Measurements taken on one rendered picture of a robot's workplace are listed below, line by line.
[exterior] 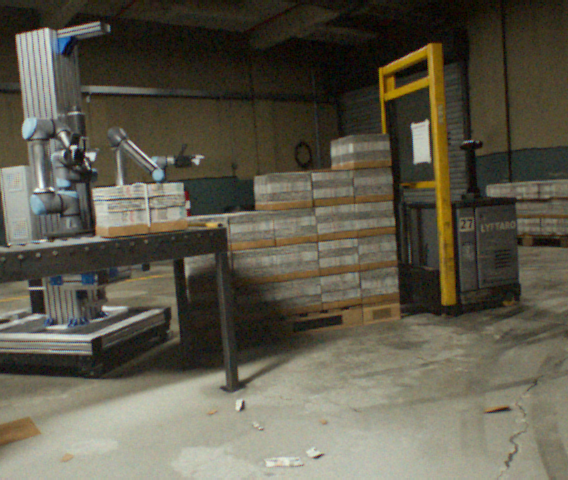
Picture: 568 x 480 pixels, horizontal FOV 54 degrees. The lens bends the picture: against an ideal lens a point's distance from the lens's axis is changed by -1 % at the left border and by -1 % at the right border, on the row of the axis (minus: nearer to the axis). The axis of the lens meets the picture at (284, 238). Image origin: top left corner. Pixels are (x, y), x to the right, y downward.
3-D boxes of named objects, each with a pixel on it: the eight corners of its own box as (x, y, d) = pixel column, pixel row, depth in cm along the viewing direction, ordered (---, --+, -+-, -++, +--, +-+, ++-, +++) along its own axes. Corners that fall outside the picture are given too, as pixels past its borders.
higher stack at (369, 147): (340, 315, 424) (328, 141, 413) (376, 309, 433) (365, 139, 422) (363, 325, 387) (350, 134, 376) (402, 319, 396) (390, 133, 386)
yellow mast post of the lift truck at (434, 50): (438, 303, 394) (423, 46, 379) (449, 301, 397) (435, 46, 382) (445, 305, 385) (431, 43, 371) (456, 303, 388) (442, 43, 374)
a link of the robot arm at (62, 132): (63, 130, 332) (95, 188, 311) (45, 129, 324) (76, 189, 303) (68, 114, 325) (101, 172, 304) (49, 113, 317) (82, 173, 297)
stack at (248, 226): (185, 338, 389) (173, 217, 382) (341, 315, 424) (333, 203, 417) (194, 352, 352) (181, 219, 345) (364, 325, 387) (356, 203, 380)
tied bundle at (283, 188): (254, 210, 398) (252, 178, 397) (294, 207, 408) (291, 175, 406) (271, 211, 363) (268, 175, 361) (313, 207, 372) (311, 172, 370)
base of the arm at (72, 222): (52, 232, 323) (50, 215, 322) (70, 230, 337) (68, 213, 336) (73, 231, 318) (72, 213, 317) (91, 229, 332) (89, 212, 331)
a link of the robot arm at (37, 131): (64, 214, 318) (54, 116, 313) (38, 216, 307) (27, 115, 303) (55, 214, 326) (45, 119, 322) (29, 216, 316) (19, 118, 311)
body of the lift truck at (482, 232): (409, 299, 459) (404, 201, 453) (466, 291, 476) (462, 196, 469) (461, 315, 393) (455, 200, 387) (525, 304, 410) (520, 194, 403)
